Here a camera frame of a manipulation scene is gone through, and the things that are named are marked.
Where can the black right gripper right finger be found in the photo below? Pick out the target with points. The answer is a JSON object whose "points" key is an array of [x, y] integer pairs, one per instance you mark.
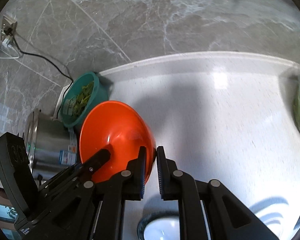
{"points": [[207, 210]]}

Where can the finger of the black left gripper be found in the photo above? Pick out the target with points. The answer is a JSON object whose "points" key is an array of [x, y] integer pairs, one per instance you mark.
{"points": [[86, 169]]}

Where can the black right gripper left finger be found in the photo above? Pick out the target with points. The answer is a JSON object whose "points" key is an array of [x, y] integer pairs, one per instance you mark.
{"points": [[104, 203]]}

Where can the small white bowl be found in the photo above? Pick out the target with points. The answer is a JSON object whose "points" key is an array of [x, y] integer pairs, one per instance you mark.
{"points": [[166, 228]]}

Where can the teal colander with greens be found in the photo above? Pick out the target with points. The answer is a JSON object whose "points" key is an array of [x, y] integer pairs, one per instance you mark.
{"points": [[82, 96]]}

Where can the stainless steel cooker pot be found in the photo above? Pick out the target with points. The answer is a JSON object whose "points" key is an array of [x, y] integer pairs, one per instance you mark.
{"points": [[50, 146]]}

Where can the orange plastic bowl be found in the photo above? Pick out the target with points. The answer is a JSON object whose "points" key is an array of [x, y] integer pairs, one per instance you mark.
{"points": [[117, 127]]}

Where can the wall power socket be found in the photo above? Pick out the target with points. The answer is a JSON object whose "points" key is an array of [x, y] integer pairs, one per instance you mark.
{"points": [[8, 28]]}

